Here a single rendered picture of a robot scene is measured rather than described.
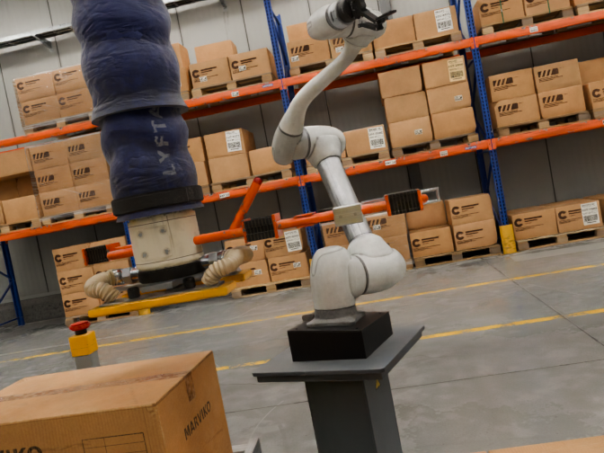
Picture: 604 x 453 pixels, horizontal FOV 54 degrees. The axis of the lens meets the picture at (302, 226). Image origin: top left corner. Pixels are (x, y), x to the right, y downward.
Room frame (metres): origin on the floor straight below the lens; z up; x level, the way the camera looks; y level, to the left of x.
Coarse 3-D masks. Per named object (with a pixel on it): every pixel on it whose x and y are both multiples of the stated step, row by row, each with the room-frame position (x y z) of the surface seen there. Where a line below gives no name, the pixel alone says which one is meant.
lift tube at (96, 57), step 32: (96, 0) 1.39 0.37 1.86; (128, 0) 1.40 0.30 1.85; (96, 32) 1.40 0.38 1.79; (160, 32) 1.45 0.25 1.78; (96, 64) 1.40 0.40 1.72; (128, 64) 1.38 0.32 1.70; (160, 64) 1.42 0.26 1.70; (96, 96) 1.42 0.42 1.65; (128, 96) 1.39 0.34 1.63; (160, 96) 1.42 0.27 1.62
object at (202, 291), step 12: (132, 288) 1.40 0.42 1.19; (180, 288) 1.43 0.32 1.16; (192, 288) 1.39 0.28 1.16; (204, 288) 1.36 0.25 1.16; (216, 288) 1.35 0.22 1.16; (228, 288) 1.35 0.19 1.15; (120, 300) 1.41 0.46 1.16; (132, 300) 1.38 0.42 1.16; (144, 300) 1.36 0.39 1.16; (156, 300) 1.36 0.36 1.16; (168, 300) 1.35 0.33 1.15; (180, 300) 1.35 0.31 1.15; (192, 300) 1.35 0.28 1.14; (96, 312) 1.38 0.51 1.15; (108, 312) 1.37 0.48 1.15; (120, 312) 1.37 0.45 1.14
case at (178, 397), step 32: (32, 384) 1.65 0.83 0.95; (64, 384) 1.58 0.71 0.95; (96, 384) 1.52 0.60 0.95; (128, 384) 1.46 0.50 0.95; (160, 384) 1.40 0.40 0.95; (192, 384) 1.47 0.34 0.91; (0, 416) 1.39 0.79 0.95; (32, 416) 1.34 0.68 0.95; (64, 416) 1.30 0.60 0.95; (96, 416) 1.29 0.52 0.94; (128, 416) 1.28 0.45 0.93; (160, 416) 1.27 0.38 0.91; (192, 416) 1.44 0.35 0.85; (224, 416) 1.64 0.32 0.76; (0, 448) 1.33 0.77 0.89; (32, 448) 1.32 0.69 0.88; (64, 448) 1.31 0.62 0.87; (96, 448) 1.29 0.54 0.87; (128, 448) 1.28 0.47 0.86; (160, 448) 1.27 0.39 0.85; (192, 448) 1.40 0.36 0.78; (224, 448) 1.60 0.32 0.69
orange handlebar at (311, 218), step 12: (372, 204) 1.41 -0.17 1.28; (384, 204) 1.40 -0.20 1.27; (300, 216) 1.43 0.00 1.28; (312, 216) 1.43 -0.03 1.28; (324, 216) 1.42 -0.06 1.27; (240, 228) 1.45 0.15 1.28; (204, 240) 1.46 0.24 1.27; (216, 240) 1.46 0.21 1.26; (120, 252) 1.49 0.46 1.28; (132, 252) 1.48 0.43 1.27
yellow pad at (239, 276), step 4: (232, 272) 1.55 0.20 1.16; (236, 272) 1.56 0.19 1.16; (240, 272) 1.56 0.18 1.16; (244, 272) 1.55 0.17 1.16; (248, 272) 1.58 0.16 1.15; (224, 276) 1.55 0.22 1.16; (228, 276) 1.53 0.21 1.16; (232, 276) 1.53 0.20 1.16; (236, 276) 1.53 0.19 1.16; (240, 276) 1.53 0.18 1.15; (244, 276) 1.53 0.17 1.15; (248, 276) 1.57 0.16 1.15; (196, 280) 1.56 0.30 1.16; (200, 280) 1.55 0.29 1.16; (220, 280) 1.53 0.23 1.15; (228, 280) 1.53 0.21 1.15; (236, 280) 1.53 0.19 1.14; (240, 280) 1.53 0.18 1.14; (180, 284) 1.56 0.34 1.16; (196, 284) 1.54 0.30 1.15; (140, 292) 1.56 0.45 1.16; (148, 292) 1.56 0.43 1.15; (152, 292) 1.56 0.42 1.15; (124, 296) 1.57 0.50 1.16; (128, 296) 1.56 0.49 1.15
